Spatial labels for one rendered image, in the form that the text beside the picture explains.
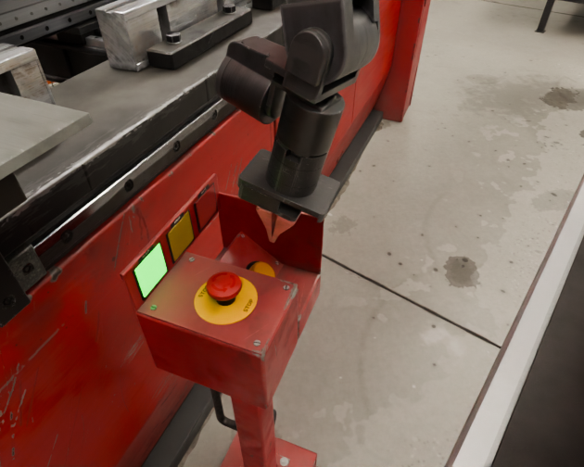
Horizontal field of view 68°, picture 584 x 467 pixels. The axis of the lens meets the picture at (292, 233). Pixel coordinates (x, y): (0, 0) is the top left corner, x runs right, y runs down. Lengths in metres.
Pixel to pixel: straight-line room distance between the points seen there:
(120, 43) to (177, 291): 0.47
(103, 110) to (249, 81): 0.34
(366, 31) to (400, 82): 2.12
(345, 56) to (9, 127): 0.27
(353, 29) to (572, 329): 0.27
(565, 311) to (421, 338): 1.29
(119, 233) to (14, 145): 0.32
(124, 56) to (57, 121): 0.45
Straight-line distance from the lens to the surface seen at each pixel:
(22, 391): 0.68
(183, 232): 0.55
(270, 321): 0.49
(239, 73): 0.45
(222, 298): 0.48
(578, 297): 0.20
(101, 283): 0.70
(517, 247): 1.91
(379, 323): 1.48
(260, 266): 0.61
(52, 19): 1.08
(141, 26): 0.86
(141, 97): 0.75
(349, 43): 0.38
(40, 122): 0.42
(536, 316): 0.18
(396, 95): 2.55
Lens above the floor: 1.17
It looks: 42 degrees down
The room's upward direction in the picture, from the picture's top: straight up
